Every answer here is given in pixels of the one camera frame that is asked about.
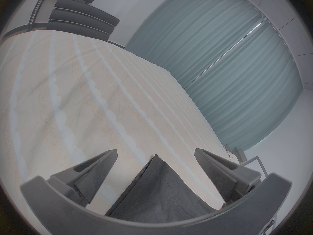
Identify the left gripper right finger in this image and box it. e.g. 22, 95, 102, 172
194, 148, 262, 204

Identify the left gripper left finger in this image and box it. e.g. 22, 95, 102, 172
50, 149, 118, 207

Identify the bed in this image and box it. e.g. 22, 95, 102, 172
0, 0, 243, 220

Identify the dark grey garment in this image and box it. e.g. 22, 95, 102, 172
105, 154, 227, 224

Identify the blue-green curtain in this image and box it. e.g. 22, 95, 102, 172
184, 21, 303, 154
125, 0, 266, 88

